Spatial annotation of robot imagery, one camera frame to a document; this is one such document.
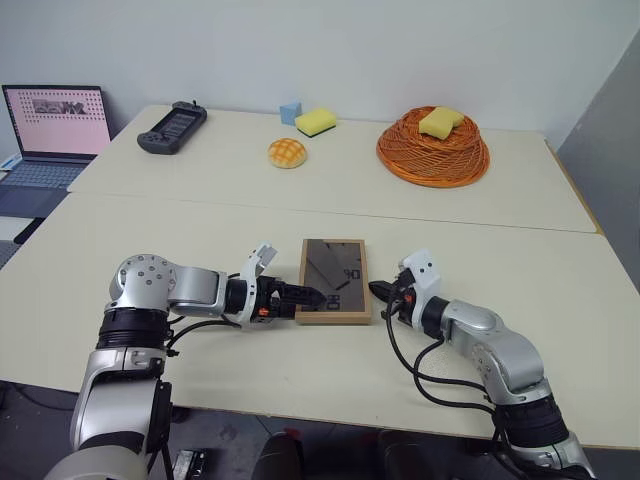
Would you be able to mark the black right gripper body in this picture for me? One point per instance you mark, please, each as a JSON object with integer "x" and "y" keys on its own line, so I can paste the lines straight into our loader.
{"x": 402, "y": 300}

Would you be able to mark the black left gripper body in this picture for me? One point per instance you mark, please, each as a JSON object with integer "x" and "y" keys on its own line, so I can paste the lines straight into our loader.
{"x": 272, "y": 302}

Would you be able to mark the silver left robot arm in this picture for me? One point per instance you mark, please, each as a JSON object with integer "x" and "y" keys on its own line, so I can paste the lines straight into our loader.
{"x": 150, "y": 295}

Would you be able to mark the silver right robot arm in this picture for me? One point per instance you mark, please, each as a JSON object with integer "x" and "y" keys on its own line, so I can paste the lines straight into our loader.
{"x": 505, "y": 350}

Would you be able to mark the round crosshatched bread bun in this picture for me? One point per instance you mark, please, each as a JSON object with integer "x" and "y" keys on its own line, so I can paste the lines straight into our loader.
{"x": 288, "y": 153}

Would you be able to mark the orange woven basket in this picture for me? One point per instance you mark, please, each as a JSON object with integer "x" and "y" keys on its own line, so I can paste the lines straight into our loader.
{"x": 435, "y": 150}

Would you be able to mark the small dark rounded shape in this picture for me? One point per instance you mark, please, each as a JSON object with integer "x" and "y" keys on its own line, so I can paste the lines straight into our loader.
{"x": 277, "y": 457}

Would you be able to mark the yellow sponge with green underside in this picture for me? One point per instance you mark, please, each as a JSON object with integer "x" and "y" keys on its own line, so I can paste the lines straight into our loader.
{"x": 316, "y": 121}

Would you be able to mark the plain yellow sponge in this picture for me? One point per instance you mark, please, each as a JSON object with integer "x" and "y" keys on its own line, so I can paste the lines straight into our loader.
{"x": 440, "y": 122}

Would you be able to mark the light blue cube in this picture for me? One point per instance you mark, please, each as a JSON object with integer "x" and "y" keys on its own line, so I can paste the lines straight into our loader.
{"x": 289, "y": 113}

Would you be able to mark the black ribbed box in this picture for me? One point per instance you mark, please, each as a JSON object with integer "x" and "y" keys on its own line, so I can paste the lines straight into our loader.
{"x": 190, "y": 465}

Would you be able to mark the dark grey handheld game console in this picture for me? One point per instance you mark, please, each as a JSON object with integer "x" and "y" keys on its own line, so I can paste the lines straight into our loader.
{"x": 172, "y": 127}

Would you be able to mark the grey partition panel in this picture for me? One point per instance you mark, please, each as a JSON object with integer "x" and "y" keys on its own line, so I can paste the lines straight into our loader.
{"x": 600, "y": 165}

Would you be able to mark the blue grey mat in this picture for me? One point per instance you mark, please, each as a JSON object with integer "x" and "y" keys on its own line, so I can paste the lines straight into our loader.
{"x": 27, "y": 200}

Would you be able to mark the open laptop with pink screen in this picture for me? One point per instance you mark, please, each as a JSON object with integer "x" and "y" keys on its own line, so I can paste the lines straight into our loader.
{"x": 60, "y": 125}

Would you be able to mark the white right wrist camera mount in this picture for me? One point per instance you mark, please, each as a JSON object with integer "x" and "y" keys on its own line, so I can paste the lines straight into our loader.
{"x": 425, "y": 280}

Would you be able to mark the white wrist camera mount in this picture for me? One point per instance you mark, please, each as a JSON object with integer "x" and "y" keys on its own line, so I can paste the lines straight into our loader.
{"x": 425, "y": 280}
{"x": 261, "y": 260}

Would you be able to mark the wooden picture frame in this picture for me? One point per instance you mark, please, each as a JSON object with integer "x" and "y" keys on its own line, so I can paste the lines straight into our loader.
{"x": 335, "y": 277}

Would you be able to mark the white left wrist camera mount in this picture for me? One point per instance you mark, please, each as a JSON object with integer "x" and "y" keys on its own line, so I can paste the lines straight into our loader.
{"x": 261, "y": 260}

